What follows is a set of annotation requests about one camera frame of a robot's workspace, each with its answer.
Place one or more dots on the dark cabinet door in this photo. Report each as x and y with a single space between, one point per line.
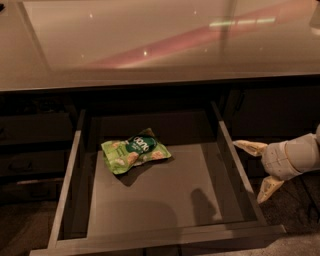
272 115

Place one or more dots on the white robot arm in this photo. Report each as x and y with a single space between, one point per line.
304 152

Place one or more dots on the green snack bag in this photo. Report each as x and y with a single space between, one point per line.
121 156

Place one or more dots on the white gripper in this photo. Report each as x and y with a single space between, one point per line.
275 160

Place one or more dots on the dark drawer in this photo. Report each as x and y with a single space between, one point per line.
33 163
38 128
197 201
30 190

